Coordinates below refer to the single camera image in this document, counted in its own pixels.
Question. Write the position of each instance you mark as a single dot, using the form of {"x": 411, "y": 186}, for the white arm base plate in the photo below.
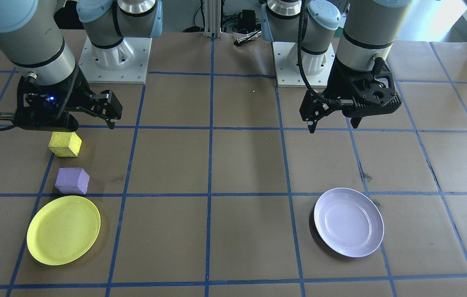
{"x": 289, "y": 78}
{"x": 134, "y": 70}

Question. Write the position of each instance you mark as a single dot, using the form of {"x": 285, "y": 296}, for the yellow foam block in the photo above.
{"x": 66, "y": 145}

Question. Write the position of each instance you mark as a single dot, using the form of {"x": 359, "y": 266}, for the purple foam block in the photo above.
{"x": 72, "y": 181}

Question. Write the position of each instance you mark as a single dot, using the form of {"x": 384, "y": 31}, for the black electronics box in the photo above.
{"x": 248, "y": 20}

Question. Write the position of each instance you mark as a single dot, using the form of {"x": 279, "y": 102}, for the yellow plate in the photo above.
{"x": 62, "y": 231}

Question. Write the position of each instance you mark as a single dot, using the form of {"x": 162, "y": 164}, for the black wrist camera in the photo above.
{"x": 378, "y": 108}
{"x": 43, "y": 119}

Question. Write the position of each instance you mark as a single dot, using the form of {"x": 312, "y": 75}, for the purple plate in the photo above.
{"x": 349, "y": 225}

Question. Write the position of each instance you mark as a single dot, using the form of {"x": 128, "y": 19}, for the silver metal connector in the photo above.
{"x": 249, "y": 38}

